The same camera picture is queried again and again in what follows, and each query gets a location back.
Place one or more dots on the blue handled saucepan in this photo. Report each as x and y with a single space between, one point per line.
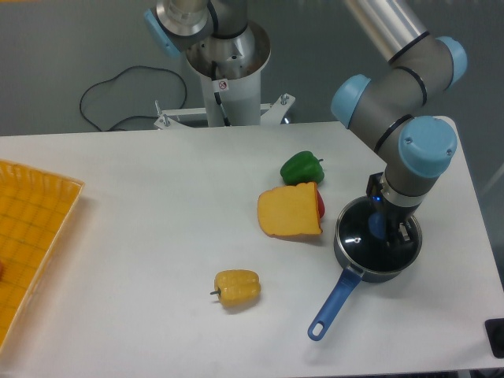
347 282

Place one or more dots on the yellow plastic basket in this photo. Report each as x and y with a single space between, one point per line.
36 205

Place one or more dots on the yellow toy bread slice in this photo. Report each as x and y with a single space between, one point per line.
290 211

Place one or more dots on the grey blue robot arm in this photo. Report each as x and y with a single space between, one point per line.
416 150

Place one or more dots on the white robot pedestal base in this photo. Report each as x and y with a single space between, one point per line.
229 71

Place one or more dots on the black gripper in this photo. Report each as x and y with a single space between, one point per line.
389 211

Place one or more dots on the yellow toy bell pepper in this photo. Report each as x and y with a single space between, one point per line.
236 287

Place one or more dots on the glass lid blue knob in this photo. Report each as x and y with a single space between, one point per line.
355 245

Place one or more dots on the black corner device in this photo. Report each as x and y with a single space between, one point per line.
495 333

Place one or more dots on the red toy pepper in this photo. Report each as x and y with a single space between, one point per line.
320 205

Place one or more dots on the green toy bell pepper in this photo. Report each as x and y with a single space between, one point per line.
303 167

